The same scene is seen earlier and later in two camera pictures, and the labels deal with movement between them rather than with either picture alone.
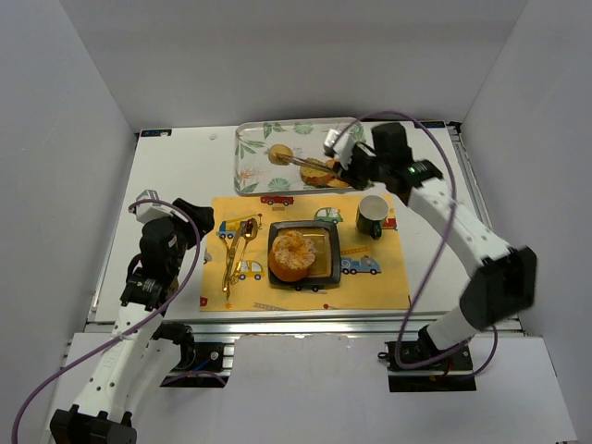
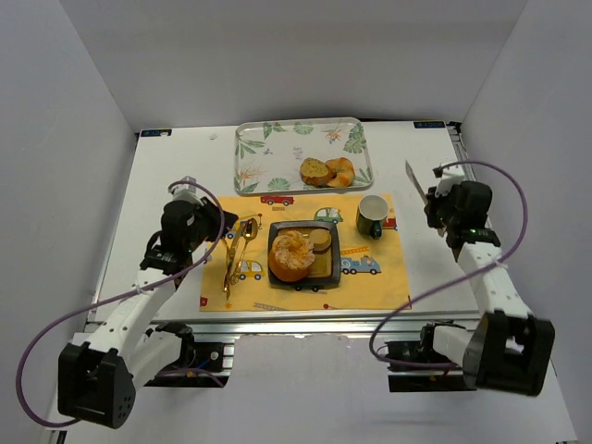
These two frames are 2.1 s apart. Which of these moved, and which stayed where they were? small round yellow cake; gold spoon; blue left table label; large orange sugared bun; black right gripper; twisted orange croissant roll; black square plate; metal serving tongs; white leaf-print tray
Moved: metal serving tongs; black right gripper; small round yellow cake
Stayed: black square plate; large orange sugared bun; blue left table label; gold spoon; twisted orange croissant roll; white leaf-print tray
